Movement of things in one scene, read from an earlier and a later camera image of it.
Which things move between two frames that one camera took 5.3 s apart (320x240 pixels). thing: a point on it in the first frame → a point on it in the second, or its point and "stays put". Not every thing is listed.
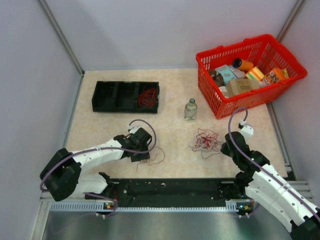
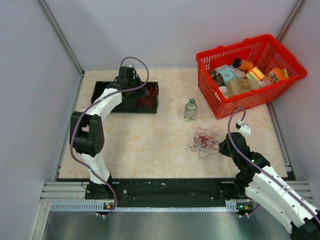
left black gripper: (143, 156) → (142, 92)
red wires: (147, 99) stays put
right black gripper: (224, 149) stays put
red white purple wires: (207, 142) stays put
